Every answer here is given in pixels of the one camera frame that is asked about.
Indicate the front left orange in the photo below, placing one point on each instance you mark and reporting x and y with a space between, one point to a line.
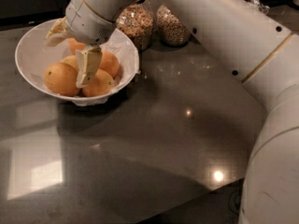
61 78

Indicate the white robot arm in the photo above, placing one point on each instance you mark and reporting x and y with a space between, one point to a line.
264 56

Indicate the glass jar with mixed cereal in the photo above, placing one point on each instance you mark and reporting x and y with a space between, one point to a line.
137 22

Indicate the white bowl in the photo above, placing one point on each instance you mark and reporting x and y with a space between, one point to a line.
32 56

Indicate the dark cabinet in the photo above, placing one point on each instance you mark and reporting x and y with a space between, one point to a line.
25 11

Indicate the white paper bowl liner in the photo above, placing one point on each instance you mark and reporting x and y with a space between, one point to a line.
124 49

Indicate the front right orange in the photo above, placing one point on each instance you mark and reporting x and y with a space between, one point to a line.
102 84

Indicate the middle pale orange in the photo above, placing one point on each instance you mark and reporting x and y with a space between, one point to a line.
69 62

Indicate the glass jar with grains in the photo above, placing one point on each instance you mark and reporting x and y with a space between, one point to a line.
171 30

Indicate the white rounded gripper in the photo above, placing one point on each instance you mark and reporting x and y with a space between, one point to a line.
88 25

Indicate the top back orange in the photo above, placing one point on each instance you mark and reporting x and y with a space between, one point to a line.
74 45

